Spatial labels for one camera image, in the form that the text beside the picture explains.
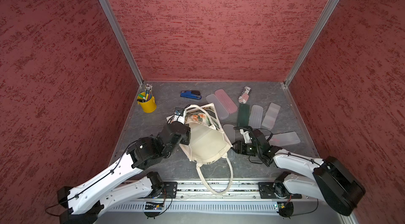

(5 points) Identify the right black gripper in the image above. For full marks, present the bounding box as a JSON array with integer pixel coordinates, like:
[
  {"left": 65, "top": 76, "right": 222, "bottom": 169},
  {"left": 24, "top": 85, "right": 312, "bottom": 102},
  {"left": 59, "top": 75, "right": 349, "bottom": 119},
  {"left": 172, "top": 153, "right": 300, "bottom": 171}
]
[{"left": 229, "top": 141, "right": 262, "bottom": 156}]

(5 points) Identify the clear ribbed pencil case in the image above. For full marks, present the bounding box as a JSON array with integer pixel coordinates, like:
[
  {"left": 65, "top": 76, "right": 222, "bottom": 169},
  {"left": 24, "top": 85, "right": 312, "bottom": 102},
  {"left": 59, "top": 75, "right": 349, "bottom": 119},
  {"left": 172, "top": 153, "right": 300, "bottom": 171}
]
[{"left": 248, "top": 105, "right": 264, "bottom": 129}]

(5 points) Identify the floral canvas tote bag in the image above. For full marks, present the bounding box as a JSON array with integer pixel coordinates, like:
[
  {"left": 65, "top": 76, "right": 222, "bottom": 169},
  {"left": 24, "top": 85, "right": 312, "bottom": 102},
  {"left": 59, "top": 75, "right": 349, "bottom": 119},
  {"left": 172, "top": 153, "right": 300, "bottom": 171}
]
[{"left": 166, "top": 103, "right": 234, "bottom": 195}]

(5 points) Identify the green pencil case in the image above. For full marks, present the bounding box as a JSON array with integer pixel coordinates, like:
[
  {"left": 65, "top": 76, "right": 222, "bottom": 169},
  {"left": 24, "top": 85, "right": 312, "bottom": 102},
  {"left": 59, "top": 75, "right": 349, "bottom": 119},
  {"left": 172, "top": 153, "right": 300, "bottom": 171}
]
[{"left": 237, "top": 103, "right": 250, "bottom": 127}]

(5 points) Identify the pink pencil case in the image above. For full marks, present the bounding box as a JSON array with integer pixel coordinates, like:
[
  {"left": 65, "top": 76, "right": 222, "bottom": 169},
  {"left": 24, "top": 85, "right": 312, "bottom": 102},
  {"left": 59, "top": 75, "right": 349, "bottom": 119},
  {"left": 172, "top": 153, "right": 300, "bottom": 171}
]
[{"left": 215, "top": 89, "right": 238, "bottom": 114}]

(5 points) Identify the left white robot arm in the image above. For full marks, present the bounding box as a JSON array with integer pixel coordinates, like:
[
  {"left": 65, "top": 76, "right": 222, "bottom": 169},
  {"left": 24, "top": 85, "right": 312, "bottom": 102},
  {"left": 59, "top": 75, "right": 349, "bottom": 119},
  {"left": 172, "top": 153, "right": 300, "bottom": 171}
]
[{"left": 57, "top": 121, "right": 191, "bottom": 224}]

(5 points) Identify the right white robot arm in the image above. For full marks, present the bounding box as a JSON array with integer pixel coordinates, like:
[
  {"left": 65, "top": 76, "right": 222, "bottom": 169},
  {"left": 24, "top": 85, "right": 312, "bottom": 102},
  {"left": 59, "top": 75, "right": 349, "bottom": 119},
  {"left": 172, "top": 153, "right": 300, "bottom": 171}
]
[{"left": 232, "top": 126, "right": 366, "bottom": 216}]

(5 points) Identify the blue black stapler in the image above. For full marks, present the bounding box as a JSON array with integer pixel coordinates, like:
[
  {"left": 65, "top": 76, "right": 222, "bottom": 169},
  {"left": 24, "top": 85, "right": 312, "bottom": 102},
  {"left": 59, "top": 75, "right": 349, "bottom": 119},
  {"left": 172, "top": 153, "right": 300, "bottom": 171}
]
[{"left": 180, "top": 90, "right": 202, "bottom": 100}]

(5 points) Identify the yellow pen cup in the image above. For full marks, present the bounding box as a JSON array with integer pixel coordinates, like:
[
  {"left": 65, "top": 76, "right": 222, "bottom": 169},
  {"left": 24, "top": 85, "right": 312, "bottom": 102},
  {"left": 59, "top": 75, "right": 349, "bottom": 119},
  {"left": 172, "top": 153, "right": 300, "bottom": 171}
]
[{"left": 137, "top": 84, "right": 157, "bottom": 113}]

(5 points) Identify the flag pattern can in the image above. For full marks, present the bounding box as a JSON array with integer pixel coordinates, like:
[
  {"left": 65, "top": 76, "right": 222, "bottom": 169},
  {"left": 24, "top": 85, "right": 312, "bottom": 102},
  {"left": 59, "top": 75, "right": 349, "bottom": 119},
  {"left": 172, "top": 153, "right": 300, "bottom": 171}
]
[{"left": 238, "top": 86, "right": 252, "bottom": 104}]

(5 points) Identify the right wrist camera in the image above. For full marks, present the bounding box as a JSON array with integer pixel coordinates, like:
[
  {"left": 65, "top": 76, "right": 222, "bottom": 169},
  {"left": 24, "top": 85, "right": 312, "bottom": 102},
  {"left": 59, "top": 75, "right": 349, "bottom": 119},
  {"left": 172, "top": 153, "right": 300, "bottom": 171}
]
[{"left": 240, "top": 129, "right": 252, "bottom": 144}]

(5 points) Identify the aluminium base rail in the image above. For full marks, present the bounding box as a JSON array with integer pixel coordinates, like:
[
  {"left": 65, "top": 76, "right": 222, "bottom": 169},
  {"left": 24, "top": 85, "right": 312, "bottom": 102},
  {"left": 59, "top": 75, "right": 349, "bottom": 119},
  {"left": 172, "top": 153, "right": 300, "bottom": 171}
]
[{"left": 98, "top": 178, "right": 326, "bottom": 218}]

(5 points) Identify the left corner aluminium post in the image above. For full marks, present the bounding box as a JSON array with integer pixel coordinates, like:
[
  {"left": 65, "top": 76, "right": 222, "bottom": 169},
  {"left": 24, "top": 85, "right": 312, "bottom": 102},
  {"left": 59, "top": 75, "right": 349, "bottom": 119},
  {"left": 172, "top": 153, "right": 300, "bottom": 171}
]
[{"left": 98, "top": 0, "right": 144, "bottom": 86}]

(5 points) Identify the corner aluminium post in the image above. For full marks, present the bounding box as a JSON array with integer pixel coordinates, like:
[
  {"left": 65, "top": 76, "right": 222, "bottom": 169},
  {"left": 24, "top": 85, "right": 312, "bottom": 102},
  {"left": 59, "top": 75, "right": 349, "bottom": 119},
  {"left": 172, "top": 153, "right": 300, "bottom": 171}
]
[
  {"left": 283, "top": 0, "right": 340, "bottom": 90},
  {"left": 98, "top": 0, "right": 144, "bottom": 86}
]

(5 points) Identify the right corner aluminium post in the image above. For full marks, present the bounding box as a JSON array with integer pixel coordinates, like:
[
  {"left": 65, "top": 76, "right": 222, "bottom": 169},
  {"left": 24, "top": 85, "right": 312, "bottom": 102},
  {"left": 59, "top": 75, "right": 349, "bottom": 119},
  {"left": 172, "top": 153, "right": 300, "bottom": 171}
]
[{"left": 283, "top": 0, "right": 340, "bottom": 90}]

